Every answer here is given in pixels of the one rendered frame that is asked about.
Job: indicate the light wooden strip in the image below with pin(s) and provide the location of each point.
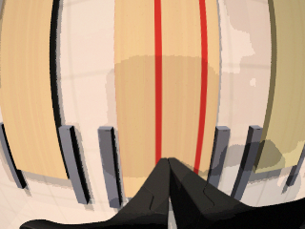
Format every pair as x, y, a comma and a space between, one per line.
27, 87

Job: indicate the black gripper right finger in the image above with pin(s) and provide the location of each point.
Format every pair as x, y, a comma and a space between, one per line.
198, 205

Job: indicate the tan strip with red lines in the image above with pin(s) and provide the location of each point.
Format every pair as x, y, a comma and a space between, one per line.
166, 85

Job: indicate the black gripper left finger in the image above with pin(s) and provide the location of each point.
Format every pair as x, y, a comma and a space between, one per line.
148, 209

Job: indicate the pale yellow flat strip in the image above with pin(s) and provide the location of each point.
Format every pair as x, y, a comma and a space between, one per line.
283, 134

